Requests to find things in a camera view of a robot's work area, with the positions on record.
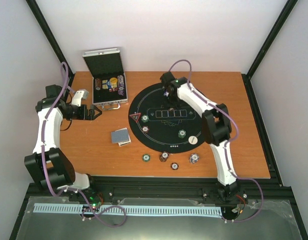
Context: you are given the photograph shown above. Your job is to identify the green chips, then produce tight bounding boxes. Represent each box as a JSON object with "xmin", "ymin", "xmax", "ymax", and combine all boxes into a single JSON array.
[
  {"xmin": 178, "ymin": 129, "xmax": 187, "ymax": 139},
  {"xmin": 141, "ymin": 115, "xmax": 149, "ymax": 123}
]

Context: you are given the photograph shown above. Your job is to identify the red triangular all-in marker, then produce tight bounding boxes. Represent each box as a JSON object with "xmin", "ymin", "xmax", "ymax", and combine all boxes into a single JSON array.
[{"xmin": 129, "ymin": 112, "xmax": 141, "ymax": 123}]

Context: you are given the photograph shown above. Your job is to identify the single brown chip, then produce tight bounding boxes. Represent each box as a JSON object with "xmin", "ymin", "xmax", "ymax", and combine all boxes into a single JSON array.
[
  {"xmin": 170, "ymin": 162, "xmax": 179, "ymax": 170},
  {"xmin": 142, "ymin": 126, "xmax": 149, "ymax": 133}
]

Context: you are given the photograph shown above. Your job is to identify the white dealer button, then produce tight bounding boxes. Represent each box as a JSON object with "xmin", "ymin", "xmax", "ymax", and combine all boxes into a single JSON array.
[{"xmin": 188, "ymin": 135, "xmax": 198, "ymax": 145}]

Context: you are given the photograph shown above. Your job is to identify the brown poker chip stack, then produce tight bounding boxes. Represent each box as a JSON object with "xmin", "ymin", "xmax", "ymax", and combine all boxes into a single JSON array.
[{"xmin": 159, "ymin": 151, "xmax": 169, "ymax": 162}]

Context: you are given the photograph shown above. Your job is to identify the green poker chip stack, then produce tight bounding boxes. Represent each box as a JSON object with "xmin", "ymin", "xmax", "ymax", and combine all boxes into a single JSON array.
[{"xmin": 142, "ymin": 154, "xmax": 151, "ymax": 162}]

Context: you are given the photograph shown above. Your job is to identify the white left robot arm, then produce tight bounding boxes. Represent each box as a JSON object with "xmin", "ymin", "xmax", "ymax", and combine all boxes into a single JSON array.
[{"xmin": 24, "ymin": 85, "xmax": 102, "ymax": 202}]

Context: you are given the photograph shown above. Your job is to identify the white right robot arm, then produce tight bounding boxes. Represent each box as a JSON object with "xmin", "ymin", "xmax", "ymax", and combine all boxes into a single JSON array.
[{"xmin": 160, "ymin": 71, "xmax": 239, "ymax": 203}]

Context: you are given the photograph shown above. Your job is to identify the black round poker mat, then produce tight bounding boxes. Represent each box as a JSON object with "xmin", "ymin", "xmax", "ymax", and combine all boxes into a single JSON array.
[{"xmin": 128, "ymin": 83, "xmax": 205, "ymax": 154}]

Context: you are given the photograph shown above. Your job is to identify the aluminium poker chip case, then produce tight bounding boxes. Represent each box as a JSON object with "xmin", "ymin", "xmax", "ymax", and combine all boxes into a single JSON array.
[{"xmin": 82, "ymin": 47, "xmax": 128, "ymax": 111}]

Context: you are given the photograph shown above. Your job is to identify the brown chips in case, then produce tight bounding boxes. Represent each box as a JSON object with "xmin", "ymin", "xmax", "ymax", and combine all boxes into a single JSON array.
[{"xmin": 94, "ymin": 78, "xmax": 102, "ymax": 91}]

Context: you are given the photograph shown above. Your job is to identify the blue-backed card deck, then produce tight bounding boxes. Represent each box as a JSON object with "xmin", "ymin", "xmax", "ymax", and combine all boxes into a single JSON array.
[{"xmin": 111, "ymin": 127, "xmax": 130, "ymax": 144}]

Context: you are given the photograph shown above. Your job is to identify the yellow button in case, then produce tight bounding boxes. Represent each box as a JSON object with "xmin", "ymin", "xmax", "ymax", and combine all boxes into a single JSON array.
[{"xmin": 109, "ymin": 77, "xmax": 118, "ymax": 88}]

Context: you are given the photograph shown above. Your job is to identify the white playing card box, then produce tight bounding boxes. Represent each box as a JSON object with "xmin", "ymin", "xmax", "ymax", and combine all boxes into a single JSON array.
[{"xmin": 118, "ymin": 140, "xmax": 131, "ymax": 147}]

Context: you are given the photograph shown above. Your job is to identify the purple chips in case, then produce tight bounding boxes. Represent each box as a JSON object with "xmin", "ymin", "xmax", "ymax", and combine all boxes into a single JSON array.
[{"xmin": 117, "ymin": 75, "xmax": 126, "ymax": 96}]

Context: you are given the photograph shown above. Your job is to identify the blue poker chip stack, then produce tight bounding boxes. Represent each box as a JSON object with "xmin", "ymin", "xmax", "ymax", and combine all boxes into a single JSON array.
[{"xmin": 189, "ymin": 153, "xmax": 200, "ymax": 164}]

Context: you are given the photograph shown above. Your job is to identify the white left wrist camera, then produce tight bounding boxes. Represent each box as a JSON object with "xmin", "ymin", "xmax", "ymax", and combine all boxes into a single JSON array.
[{"xmin": 71, "ymin": 89, "xmax": 89, "ymax": 107}]

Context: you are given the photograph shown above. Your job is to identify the light blue cable duct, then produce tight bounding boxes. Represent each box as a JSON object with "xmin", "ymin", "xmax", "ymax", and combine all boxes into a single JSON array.
[{"xmin": 33, "ymin": 203, "xmax": 222, "ymax": 218}]

